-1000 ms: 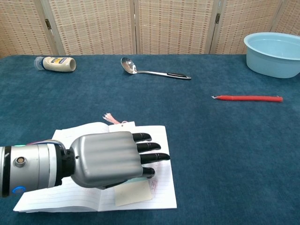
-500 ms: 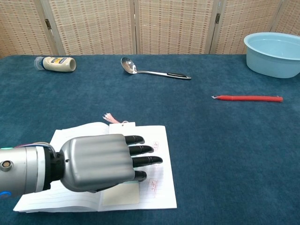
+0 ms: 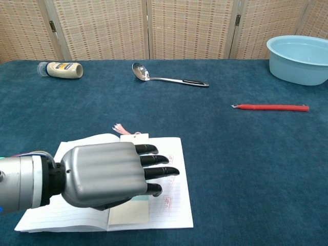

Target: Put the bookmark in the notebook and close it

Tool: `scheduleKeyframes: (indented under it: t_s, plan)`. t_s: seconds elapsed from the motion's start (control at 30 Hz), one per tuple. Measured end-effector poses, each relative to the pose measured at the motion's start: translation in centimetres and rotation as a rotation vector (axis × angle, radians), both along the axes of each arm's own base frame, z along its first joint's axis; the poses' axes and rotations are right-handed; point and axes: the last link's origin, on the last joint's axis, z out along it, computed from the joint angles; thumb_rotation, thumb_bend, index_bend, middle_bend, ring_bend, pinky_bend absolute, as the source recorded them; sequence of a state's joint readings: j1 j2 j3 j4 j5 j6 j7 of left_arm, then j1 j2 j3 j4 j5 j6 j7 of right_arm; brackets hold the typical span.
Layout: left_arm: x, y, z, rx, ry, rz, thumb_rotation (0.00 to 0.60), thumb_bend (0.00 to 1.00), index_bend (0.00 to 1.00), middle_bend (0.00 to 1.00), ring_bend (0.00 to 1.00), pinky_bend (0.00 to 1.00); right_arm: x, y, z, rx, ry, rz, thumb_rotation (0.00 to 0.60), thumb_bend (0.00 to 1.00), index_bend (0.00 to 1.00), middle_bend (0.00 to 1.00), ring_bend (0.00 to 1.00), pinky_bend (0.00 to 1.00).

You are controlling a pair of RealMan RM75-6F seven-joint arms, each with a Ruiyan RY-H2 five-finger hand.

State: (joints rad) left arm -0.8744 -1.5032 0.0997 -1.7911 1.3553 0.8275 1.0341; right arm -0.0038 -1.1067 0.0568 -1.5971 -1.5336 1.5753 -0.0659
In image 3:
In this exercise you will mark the mayonnaise squeeze bottle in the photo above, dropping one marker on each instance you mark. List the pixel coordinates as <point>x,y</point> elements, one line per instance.
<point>62,69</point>

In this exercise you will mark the white lined notebook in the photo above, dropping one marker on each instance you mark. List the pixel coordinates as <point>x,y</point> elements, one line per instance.
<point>176,210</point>

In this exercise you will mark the woven bamboo folding screen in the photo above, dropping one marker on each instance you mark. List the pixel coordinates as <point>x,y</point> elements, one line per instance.
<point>102,25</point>

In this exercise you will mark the light blue plastic basin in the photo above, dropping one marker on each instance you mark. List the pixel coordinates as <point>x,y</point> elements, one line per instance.
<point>294,69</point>

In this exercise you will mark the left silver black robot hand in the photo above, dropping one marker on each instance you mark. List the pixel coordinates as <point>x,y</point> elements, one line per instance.
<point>102,174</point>

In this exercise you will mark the red candle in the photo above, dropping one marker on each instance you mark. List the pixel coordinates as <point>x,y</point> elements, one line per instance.
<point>271,107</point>

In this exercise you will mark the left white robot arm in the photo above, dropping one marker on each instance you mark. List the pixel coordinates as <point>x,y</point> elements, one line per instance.
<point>18,184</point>

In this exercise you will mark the teal table cloth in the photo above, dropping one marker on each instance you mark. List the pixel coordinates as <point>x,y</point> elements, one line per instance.
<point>243,166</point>

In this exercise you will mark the brass screen hinge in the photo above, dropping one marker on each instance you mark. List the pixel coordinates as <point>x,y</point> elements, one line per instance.
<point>52,26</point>
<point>237,20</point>

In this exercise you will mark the light blue white bookmark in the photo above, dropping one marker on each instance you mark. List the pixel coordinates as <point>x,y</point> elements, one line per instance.
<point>130,212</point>

